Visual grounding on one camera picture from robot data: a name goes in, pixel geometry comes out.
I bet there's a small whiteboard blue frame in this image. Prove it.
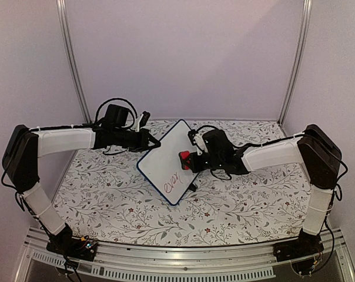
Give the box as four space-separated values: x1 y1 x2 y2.
136 119 197 206

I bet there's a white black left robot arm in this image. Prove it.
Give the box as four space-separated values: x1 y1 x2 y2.
2 103 160 255

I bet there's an aluminium post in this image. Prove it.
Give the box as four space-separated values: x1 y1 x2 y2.
278 0 312 126
55 0 92 124

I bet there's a red whiteboard eraser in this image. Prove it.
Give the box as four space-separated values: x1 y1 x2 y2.
179 151 190 170

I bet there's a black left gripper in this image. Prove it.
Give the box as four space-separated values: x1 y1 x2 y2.
114 128 162 153

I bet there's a left rear aluminium post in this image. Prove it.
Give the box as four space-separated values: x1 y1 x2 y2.
55 0 92 124

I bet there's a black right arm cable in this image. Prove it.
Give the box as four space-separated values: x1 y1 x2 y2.
195 125 349 276

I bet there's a wire whiteboard stand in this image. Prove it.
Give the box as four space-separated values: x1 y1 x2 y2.
187 183 197 192

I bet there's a front aluminium rail frame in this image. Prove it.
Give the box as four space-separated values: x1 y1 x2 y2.
15 227 355 281

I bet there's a right rear aluminium post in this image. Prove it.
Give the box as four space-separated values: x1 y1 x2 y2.
278 0 312 126

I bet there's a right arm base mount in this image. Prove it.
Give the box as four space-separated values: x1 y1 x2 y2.
273 230 324 262

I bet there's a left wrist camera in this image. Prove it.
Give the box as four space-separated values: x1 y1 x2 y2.
132 111 150 132

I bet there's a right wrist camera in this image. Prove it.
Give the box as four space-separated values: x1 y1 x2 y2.
187 129 235 156

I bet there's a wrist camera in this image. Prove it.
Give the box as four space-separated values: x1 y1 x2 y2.
132 111 150 132
187 129 235 156

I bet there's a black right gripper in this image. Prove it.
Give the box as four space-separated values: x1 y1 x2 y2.
185 152 223 173

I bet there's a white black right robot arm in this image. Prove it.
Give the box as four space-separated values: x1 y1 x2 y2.
178 124 344 256

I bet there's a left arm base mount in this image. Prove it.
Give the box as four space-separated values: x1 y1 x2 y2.
46 223 98 261

